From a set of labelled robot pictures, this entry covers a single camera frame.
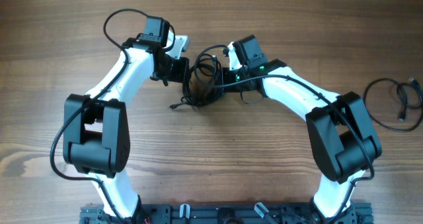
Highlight left camera cable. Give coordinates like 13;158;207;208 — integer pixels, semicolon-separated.
49;8;149;224

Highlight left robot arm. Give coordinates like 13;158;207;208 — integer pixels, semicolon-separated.
59;16;189;223

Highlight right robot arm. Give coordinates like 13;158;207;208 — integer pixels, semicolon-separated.
222;35;382;223

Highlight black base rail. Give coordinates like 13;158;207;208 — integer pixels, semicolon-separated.
79;202;374;224

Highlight black usb cable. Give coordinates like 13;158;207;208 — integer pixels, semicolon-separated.
169;53;229;110

